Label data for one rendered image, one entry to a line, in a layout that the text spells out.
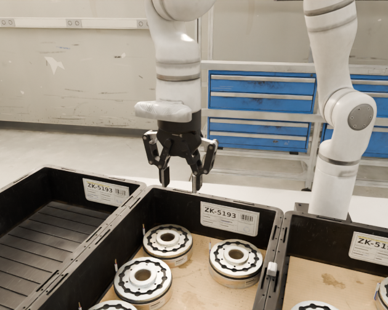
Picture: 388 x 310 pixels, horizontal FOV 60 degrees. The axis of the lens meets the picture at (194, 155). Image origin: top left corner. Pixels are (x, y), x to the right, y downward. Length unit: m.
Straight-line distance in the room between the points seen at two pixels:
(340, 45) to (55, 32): 3.18
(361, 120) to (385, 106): 1.74
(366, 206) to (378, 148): 1.41
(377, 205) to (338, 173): 0.44
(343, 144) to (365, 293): 0.30
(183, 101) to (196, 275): 0.34
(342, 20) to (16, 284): 0.78
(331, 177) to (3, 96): 3.76
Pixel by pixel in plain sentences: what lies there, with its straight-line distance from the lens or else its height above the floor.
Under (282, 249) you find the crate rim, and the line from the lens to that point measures 0.60.
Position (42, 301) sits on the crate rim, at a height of 0.93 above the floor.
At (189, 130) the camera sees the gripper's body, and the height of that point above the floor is 1.12.
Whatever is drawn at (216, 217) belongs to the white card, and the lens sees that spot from 0.73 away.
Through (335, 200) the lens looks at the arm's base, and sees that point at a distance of 0.87.
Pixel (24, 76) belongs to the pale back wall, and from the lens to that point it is 3.97.
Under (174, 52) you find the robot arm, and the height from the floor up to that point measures 1.24.
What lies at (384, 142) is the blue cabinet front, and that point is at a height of 0.44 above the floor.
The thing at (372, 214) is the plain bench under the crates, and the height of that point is 0.70.
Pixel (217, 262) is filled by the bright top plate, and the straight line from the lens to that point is 0.67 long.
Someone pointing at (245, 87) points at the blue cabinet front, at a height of 0.78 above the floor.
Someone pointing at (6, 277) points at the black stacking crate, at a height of 0.83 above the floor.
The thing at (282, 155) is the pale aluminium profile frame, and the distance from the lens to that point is 2.50.
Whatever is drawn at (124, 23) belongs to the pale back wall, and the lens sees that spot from 3.32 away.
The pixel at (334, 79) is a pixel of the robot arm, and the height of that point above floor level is 1.15.
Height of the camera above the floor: 1.31
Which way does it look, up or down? 25 degrees down
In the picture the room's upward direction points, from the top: straight up
